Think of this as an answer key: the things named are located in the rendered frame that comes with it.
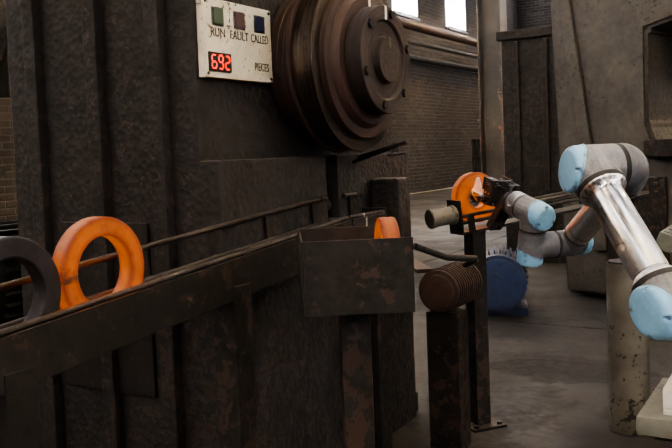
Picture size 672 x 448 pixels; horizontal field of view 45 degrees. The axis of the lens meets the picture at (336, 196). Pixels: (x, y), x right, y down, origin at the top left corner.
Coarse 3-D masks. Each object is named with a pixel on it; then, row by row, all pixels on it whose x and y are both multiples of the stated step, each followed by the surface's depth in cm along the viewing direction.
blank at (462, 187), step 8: (464, 176) 251; (472, 176) 252; (480, 176) 253; (488, 176) 254; (456, 184) 251; (464, 184) 250; (472, 184) 252; (456, 192) 250; (464, 192) 250; (464, 200) 250; (464, 208) 250; (472, 208) 252; (480, 208) 253; (488, 208) 254; (480, 216) 253
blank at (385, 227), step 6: (378, 222) 154; (384, 222) 151; (390, 222) 151; (396, 222) 151; (378, 228) 154; (384, 228) 150; (390, 228) 150; (396, 228) 150; (378, 234) 154; (384, 234) 149; (390, 234) 149; (396, 234) 149
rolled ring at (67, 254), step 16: (80, 224) 137; (96, 224) 138; (112, 224) 142; (64, 240) 135; (80, 240) 135; (112, 240) 144; (128, 240) 145; (64, 256) 133; (80, 256) 136; (128, 256) 145; (64, 272) 133; (128, 272) 146; (64, 288) 133; (80, 288) 136; (64, 304) 134
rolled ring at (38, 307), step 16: (0, 240) 123; (16, 240) 125; (0, 256) 123; (16, 256) 125; (32, 256) 128; (48, 256) 130; (32, 272) 130; (48, 272) 130; (48, 288) 130; (32, 304) 131; (48, 304) 130
